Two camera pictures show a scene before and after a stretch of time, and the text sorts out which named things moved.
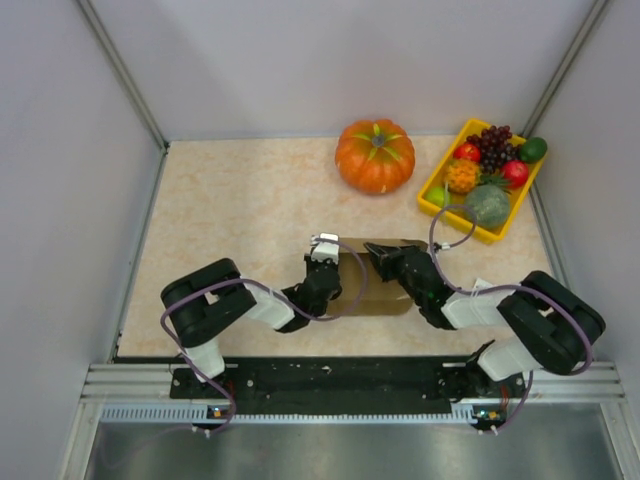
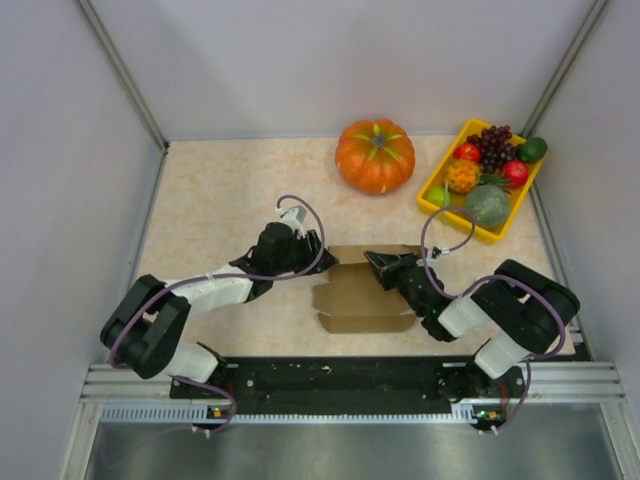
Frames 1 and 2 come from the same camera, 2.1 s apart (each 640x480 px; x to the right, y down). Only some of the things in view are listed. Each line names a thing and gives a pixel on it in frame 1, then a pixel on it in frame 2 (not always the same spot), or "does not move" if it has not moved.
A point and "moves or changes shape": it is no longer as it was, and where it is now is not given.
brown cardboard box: [380, 296] moves or changes shape
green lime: [438, 195] does not move
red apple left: [468, 151] does not move
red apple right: [516, 171] does not move
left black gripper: [310, 262] → [310, 240]
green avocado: [533, 150] does not move
